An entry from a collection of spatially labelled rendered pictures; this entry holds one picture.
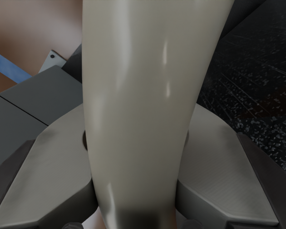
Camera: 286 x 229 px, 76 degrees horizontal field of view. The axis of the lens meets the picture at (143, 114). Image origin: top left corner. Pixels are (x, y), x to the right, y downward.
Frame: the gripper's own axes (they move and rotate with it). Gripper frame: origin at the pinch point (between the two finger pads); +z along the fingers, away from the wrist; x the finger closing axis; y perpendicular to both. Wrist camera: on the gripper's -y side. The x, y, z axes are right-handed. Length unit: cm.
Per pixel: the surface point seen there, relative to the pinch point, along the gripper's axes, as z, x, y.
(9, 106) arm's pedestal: 43, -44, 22
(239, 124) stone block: 22.3, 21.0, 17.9
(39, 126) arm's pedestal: 41, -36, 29
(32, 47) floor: 88, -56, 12
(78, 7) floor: 87, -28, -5
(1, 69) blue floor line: 89, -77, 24
